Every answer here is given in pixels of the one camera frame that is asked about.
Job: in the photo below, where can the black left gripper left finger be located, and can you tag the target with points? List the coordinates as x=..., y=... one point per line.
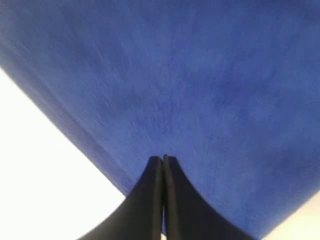
x=140, y=215

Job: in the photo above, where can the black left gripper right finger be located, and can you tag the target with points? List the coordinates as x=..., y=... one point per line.
x=187, y=216

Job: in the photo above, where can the blue cloth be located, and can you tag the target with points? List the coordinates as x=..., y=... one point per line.
x=229, y=87

